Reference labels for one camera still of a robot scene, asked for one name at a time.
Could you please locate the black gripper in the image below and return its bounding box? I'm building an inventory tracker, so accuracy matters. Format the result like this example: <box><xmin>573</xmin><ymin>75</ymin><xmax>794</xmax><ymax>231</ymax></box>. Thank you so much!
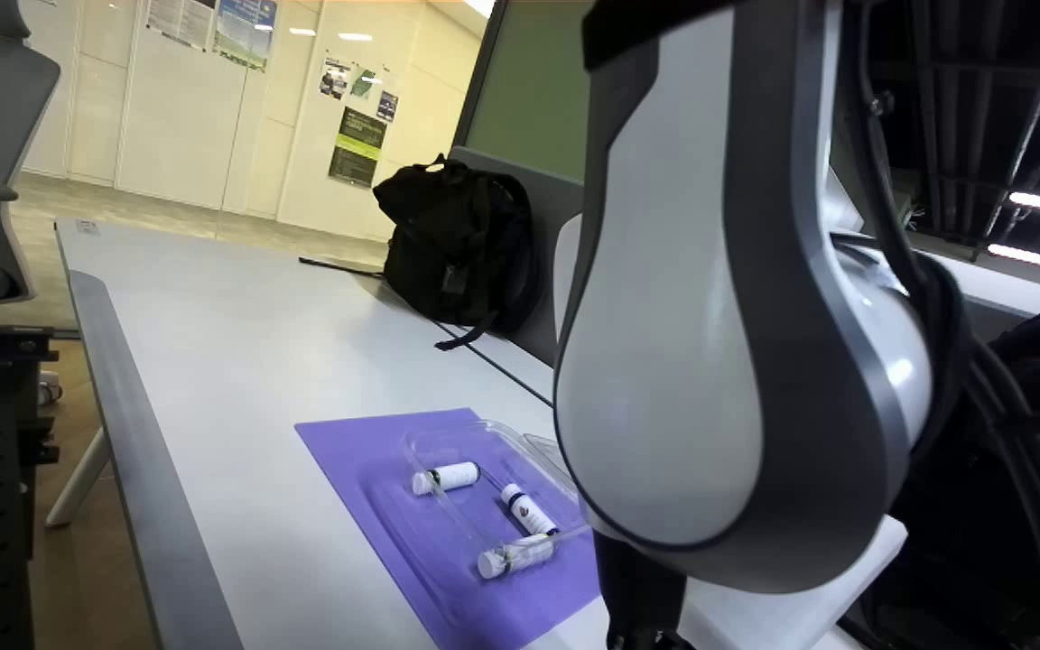
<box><xmin>596</xmin><ymin>537</ymin><xmax>692</xmax><ymax>650</ymax></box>

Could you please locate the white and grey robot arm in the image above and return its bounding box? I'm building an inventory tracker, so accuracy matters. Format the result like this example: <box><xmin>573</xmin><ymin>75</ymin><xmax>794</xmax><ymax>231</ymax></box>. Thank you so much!
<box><xmin>551</xmin><ymin>0</ymin><xmax>943</xmax><ymax>650</ymax></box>

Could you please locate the white vial right in tray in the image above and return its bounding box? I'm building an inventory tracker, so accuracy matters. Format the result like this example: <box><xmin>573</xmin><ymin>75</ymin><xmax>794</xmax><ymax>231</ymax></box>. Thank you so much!
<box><xmin>497</xmin><ymin>483</ymin><xmax>555</xmax><ymax>535</ymax></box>

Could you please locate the white vial in tray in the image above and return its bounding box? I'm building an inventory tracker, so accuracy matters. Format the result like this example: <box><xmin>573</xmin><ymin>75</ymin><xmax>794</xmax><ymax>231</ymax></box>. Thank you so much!
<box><xmin>497</xmin><ymin>483</ymin><xmax>555</xmax><ymax>535</ymax></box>
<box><xmin>408</xmin><ymin>462</ymin><xmax>480</xmax><ymax>500</ymax></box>
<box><xmin>477</xmin><ymin>535</ymin><xmax>555</xmax><ymax>580</ymax></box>

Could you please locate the white vial front in tray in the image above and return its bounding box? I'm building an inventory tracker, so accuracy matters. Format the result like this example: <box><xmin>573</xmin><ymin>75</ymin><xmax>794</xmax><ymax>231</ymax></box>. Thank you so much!
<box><xmin>477</xmin><ymin>535</ymin><xmax>555</xmax><ymax>580</ymax></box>

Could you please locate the clear plastic tray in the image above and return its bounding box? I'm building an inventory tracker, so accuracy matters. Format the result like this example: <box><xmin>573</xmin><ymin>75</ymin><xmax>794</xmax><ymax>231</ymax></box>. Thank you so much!
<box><xmin>358</xmin><ymin>431</ymin><xmax>596</xmax><ymax>619</ymax></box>

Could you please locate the white vial left in tray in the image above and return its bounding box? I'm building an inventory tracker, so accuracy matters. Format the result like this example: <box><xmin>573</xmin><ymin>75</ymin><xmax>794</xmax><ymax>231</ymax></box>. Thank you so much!
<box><xmin>408</xmin><ymin>462</ymin><xmax>480</xmax><ymax>500</ymax></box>

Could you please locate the purple mat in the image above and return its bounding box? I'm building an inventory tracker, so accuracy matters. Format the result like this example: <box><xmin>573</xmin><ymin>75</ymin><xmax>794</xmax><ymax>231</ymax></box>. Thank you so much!
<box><xmin>295</xmin><ymin>409</ymin><xmax>599</xmax><ymax>650</ymax></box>

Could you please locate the black backpack near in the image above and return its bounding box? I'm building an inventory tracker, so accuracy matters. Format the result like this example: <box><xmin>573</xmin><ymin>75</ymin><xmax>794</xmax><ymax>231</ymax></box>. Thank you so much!
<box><xmin>851</xmin><ymin>313</ymin><xmax>1040</xmax><ymax>650</ymax></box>

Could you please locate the black backpack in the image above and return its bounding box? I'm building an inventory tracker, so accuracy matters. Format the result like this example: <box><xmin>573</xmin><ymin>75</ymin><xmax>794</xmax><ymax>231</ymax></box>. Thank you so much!
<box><xmin>851</xmin><ymin>313</ymin><xmax>1040</xmax><ymax>650</ymax></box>
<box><xmin>371</xmin><ymin>154</ymin><xmax>531</xmax><ymax>349</ymax></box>

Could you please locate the black backpack far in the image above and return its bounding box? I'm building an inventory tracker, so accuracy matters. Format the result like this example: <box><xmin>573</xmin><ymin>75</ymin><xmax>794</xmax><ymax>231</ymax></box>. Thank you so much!
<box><xmin>371</xmin><ymin>154</ymin><xmax>531</xmax><ymax>349</ymax></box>

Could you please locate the green and black wall poster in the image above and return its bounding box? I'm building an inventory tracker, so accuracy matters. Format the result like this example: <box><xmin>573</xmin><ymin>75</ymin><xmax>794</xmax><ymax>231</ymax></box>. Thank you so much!
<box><xmin>327</xmin><ymin>110</ymin><xmax>385</xmax><ymax>187</ymax></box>

